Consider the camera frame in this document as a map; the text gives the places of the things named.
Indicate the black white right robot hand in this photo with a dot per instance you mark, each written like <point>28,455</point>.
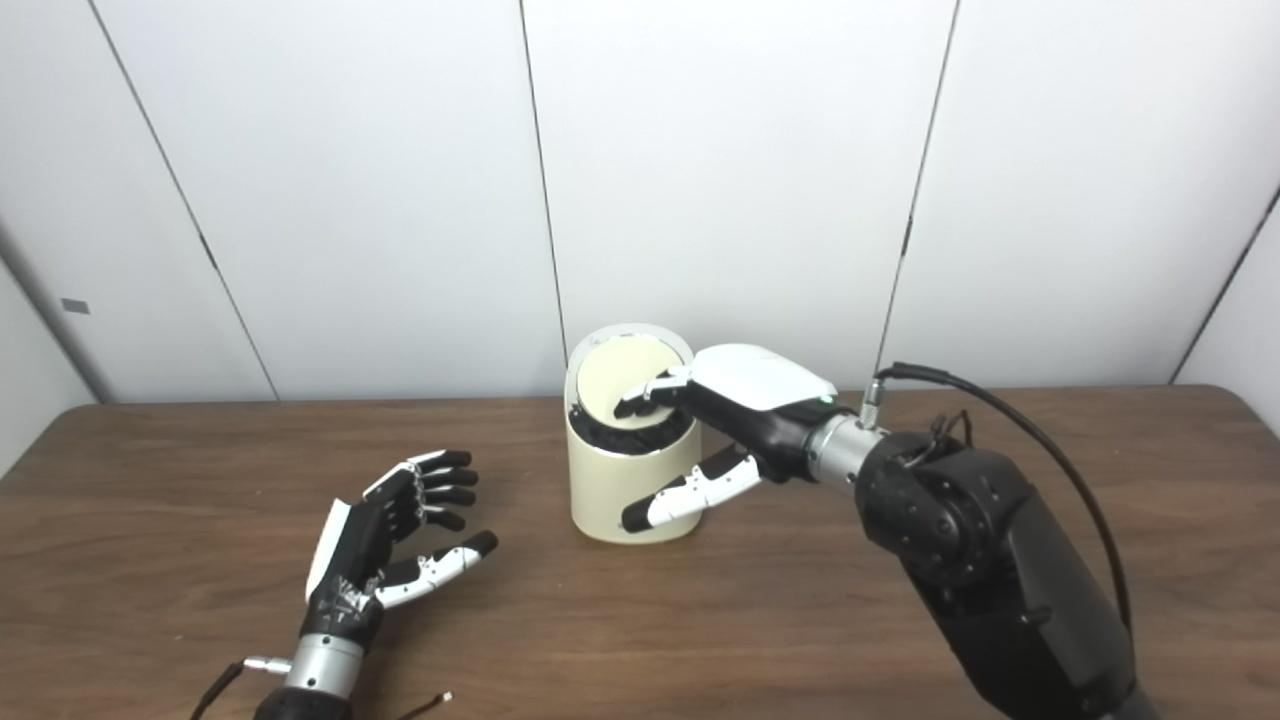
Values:
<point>765,400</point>

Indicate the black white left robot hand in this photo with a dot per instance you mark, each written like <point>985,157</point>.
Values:
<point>355,555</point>

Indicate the cream round bin lid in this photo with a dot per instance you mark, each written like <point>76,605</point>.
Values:
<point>615,375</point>

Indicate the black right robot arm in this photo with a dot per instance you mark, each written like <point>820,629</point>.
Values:
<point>1000,560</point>

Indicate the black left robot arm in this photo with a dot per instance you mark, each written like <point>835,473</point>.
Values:
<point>320,670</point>

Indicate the cream-colored round bin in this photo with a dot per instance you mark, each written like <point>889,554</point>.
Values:
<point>610,490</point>

